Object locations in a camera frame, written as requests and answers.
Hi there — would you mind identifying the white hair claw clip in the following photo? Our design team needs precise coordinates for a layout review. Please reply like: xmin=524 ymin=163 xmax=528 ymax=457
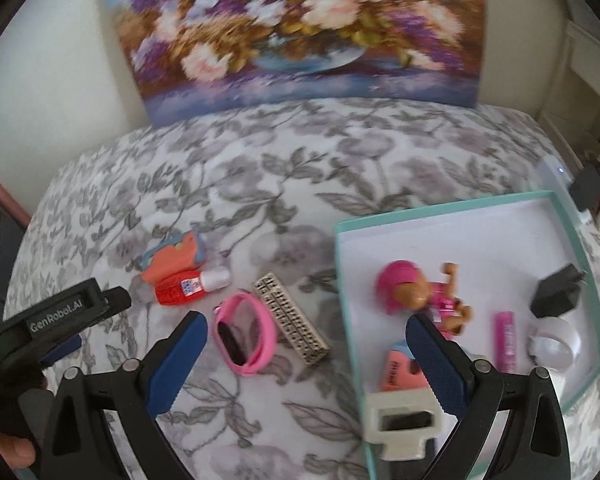
xmin=367 ymin=389 xmax=447 ymax=462

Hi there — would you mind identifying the purple lip balm tube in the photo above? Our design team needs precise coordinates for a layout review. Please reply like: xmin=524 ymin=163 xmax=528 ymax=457
xmin=493 ymin=311 xmax=522 ymax=374

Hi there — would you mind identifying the black charger adapter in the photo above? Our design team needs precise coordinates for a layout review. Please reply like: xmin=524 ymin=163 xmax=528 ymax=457
xmin=530 ymin=263 xmax=588 ymax=319

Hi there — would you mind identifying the teal cardboard box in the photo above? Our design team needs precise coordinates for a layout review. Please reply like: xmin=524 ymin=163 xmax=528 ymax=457
xmin=333 ymin=190 xmax=600 ymax=480

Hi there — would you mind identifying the floral bed sheet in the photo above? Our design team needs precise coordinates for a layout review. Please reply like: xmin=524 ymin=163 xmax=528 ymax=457
xmin=2 ymin=97 xmax=600 ymax=480

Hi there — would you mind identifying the red sanitizer bottle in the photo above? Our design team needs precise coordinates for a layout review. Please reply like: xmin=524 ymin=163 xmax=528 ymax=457
xmin=154 ymin=267 xmax=231 ymax=306

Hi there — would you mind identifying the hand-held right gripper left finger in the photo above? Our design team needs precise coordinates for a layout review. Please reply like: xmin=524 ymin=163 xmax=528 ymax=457
xmin=50 ymin=311 xmax=209 ymax=480

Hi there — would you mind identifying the white furniture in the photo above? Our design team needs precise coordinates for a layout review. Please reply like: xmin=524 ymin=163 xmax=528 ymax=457
xmin=562 ymin=19 xmax=600 ymax=163

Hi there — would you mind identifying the small orange blue toy case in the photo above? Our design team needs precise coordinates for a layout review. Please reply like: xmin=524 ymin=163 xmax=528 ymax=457
xmin=140 ymin=230 xmax=207 ymax=286

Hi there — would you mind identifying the gold hair barrette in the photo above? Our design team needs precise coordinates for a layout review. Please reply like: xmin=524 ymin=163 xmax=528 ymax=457
xmin=253 ymin=272 xmax=331 ymax=367

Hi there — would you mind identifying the person's left hand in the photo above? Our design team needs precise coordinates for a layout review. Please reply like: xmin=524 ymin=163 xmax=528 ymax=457
xmin=0 ymin=429 xmax=37 ymax=472

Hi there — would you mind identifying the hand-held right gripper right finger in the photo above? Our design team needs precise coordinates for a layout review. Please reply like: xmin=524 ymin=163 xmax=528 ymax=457
xmin=404 ymin=314 xmax=572 ymax=480

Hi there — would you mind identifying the pink furniture edge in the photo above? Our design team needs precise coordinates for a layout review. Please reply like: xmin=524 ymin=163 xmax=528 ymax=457
xmin=0 ymin=160 xmax=32 ymax=232

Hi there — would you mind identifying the white box with light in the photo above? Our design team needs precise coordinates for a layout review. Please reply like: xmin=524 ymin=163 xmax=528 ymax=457
xmin=536 ymin=156 xmax=592 ymax=223

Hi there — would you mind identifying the floral painting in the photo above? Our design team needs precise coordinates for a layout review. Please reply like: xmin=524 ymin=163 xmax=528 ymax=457
xmin=101 ymin=0 xmax=489 ymax=129

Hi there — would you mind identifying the black device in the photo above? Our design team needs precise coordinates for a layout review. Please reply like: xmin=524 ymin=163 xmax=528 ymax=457
xmin=569 ymin=164 xmax=600 ymax=211

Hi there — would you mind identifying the large orange blue toy case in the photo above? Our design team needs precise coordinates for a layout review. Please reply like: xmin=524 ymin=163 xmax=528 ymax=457
xmin=377 ymin=339 xmax=432 ymax=394

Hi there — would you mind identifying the pink puppy figurine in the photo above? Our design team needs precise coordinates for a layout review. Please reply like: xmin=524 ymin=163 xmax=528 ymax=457
xmin=376 ymin=260 xmax=475 ymax=342

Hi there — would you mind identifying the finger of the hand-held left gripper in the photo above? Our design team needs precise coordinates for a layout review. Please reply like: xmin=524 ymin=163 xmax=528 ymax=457
xmin=39 ymin=337 xmax=82 ymax=368
xmin=80 ymin=287 xmax=133 ymax=332

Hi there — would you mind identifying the white wristband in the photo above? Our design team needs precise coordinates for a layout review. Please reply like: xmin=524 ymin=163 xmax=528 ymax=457
xmin=526 ymin=317 xmax=583 ymax=374

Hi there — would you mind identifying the pink wristband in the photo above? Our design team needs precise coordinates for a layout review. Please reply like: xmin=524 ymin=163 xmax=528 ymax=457
xmin=213 ymin=292 xmax=274 ymax=377

